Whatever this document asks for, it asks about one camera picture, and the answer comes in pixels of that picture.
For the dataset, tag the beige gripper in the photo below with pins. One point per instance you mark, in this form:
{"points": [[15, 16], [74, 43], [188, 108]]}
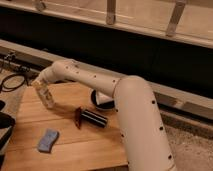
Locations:
{"points": [[44, 94]]}

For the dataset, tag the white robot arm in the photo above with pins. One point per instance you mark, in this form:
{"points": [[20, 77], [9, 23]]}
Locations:
{"points": [[142, 130]]}

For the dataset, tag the black object at left edge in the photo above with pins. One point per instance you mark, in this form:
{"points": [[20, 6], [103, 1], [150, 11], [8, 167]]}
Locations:
{"points": [[6, 122]]}

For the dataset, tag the blue sponge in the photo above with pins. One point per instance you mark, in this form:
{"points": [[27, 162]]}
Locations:
{"points": [[47, 141]]}

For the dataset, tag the black and white tape roll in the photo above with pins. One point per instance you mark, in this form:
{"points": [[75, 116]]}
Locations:
{"points": [[102, 101]]}

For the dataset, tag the wooden board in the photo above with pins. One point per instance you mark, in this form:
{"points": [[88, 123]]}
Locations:
{"points": [[88, 148]]}

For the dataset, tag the metal rail bracket left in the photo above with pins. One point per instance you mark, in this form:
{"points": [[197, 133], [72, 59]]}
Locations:
{"points": [[39, 5]]}

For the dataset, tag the metal rail bracket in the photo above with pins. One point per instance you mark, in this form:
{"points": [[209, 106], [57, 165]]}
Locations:
{"points": [[39, 5], [175, 17], [111, 12]]}

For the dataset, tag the metal rail bracket right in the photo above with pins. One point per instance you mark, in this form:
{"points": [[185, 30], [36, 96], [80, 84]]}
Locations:
{"points": [[175, 17]]}

